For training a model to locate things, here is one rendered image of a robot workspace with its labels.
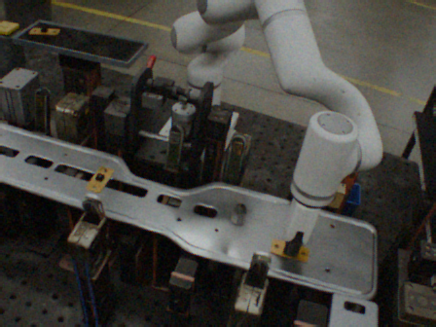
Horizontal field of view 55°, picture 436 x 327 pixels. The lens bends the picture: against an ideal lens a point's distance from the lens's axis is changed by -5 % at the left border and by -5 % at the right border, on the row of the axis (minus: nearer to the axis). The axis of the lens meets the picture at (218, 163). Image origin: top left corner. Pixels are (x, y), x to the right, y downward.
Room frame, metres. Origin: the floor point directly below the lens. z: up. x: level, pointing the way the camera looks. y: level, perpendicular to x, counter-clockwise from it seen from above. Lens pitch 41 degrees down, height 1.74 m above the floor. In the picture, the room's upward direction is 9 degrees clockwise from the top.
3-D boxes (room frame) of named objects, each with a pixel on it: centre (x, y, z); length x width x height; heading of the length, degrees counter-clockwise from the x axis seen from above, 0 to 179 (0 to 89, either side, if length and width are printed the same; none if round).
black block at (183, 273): (0.51, 0.03, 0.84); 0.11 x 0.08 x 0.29; 170
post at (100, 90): (0.95, 0.33, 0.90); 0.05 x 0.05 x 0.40; 80
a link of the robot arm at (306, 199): (0.60, -0.18, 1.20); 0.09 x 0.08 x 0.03; 170
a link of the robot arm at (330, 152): (0.60, -0.18, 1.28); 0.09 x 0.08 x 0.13; 115
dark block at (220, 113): (0.90, 0.01, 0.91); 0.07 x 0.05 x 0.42; 170
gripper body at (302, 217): (0.60, -0.18, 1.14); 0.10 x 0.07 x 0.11; 170
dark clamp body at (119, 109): (0.93, 0.27, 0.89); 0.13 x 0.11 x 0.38; 170
